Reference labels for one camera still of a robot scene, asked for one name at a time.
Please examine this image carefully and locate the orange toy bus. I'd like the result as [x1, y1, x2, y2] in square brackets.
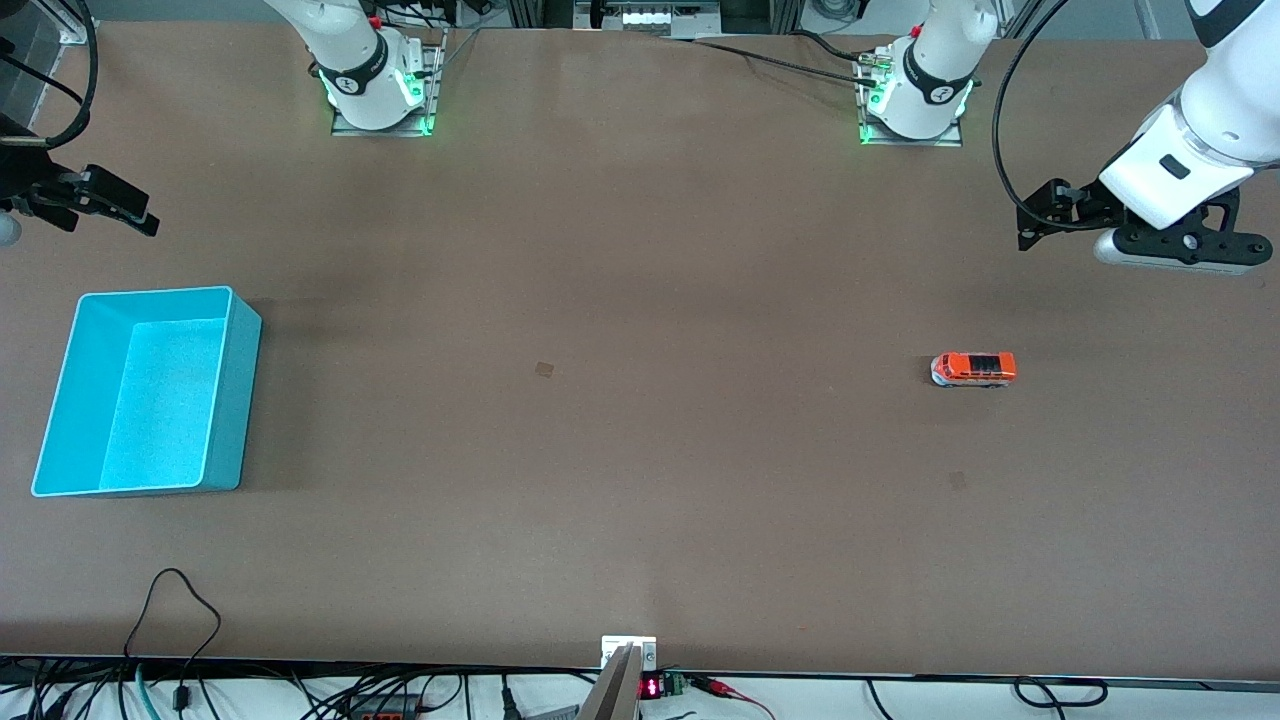
[930, 351, 1018, 389]

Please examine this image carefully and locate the blue plastic box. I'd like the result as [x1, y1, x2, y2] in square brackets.
[30, 286, 263, 498]

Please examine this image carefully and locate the white lit panel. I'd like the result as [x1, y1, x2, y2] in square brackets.
[620, 5, 723, 33]

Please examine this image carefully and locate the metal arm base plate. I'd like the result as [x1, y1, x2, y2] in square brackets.
[855, 50, 966, 149]
[330, 28, 448, 138]

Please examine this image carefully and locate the thick black table cable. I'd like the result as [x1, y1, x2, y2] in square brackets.
[790, 30, 876, 63]

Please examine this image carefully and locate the thin black table cable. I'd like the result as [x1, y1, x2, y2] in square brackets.
[665, 35, 881, 86]

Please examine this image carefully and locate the aluminium frame rail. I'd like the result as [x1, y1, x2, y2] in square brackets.
[505, 0, 806, 39]

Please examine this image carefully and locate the black coiled cable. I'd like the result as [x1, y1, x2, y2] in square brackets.
[1013, 677, 1109, 709]

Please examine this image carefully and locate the thin black looped cable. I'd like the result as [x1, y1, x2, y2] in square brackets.
[122, 568, 223, 713]

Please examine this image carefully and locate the red clip lead wire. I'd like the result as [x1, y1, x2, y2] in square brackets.
[690, 675, 776, 719]

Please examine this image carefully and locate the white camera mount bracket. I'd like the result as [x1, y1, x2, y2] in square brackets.
[601, 636, 658, 671]

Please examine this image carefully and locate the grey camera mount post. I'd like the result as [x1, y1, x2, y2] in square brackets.
[578, 645, 641, 720]

